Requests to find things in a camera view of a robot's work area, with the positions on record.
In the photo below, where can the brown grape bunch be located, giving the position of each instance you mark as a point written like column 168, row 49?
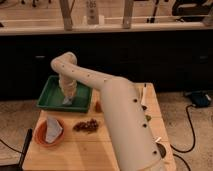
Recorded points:
column 89, row 126

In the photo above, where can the orange bowl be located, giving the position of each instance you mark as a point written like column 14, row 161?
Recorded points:
column 40, row 135

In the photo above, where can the black bar at table edge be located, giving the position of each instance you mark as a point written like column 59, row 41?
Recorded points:
column 27, row 141

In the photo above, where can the green small object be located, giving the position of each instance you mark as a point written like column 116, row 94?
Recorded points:
column 148, row 117

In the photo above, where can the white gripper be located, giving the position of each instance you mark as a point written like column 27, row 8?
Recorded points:
column 68, row 86

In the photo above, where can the blue black device on floor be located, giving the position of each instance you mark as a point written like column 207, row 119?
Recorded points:
column 199, row 99

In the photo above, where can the green plastic tray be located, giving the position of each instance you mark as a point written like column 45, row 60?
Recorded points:
column 51, row 97

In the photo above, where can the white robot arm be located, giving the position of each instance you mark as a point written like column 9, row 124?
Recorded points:
column 132, row 139

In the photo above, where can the orange fruit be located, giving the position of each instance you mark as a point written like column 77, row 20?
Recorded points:
column 98, row 107

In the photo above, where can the grey sponge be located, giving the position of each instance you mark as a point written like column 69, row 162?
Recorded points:
column 67, row 101

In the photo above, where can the white folded cloth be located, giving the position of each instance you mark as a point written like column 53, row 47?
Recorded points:
column 54, row 129

